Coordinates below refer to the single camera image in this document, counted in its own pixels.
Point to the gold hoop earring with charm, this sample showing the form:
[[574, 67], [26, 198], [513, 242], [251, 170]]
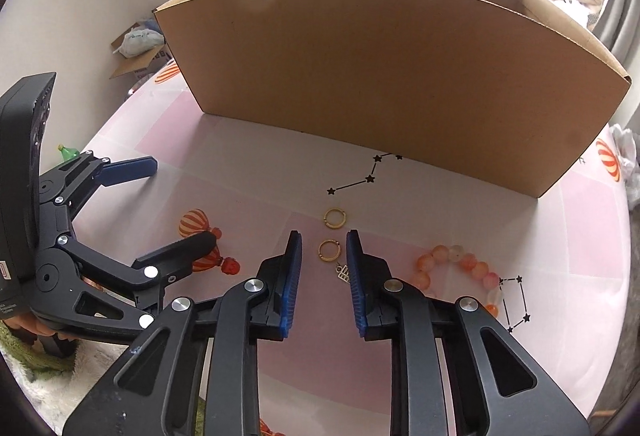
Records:
[[320, 250]]

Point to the pink printed tablecloth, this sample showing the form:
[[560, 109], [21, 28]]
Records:
[[250, 166]]

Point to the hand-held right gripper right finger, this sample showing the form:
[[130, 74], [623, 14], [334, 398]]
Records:
[[356, 286]]

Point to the green plastic bottle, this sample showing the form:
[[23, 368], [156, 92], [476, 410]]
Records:
[[70, 154]]

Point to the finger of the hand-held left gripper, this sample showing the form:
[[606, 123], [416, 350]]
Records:
[[127, 169], [175, 253]]

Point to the person's fluffy white green robe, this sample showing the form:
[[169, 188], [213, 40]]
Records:
[[75, 383]]

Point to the cluttered cardboard box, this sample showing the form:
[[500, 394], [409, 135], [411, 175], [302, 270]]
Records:
[[142, 66]]

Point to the white stuffed plastic bag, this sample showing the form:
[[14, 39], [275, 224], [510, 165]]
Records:
[[140, 44]]

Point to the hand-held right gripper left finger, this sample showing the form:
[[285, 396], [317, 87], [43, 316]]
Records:
[[292, 286]]

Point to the person's left hand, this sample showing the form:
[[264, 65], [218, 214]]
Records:
[[30, 326]]

